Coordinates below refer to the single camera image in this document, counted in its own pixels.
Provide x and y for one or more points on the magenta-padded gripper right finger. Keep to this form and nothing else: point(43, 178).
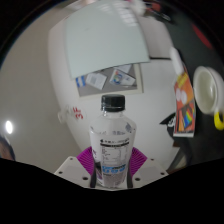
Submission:
point(150, 171)

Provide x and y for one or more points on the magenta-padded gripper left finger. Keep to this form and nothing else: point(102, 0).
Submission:
point(71, 171)

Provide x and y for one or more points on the clear black-capped drink bottle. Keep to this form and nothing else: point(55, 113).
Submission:
point(112, 150)

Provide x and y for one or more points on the small black flag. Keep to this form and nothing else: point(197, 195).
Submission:
point(169, 120)

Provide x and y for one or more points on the white ceiling fixture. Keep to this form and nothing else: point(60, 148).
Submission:
point(65, 116)

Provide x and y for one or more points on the colourful orange book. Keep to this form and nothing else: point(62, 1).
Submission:
point(185, 106)

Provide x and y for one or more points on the grey notice board with papers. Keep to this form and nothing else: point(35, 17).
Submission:
point(103, 83)

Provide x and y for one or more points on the flat round red coaster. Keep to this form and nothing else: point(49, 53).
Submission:
point(201, 36)

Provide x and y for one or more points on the large wall whiteboard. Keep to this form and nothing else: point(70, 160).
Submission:
point(103, 36)

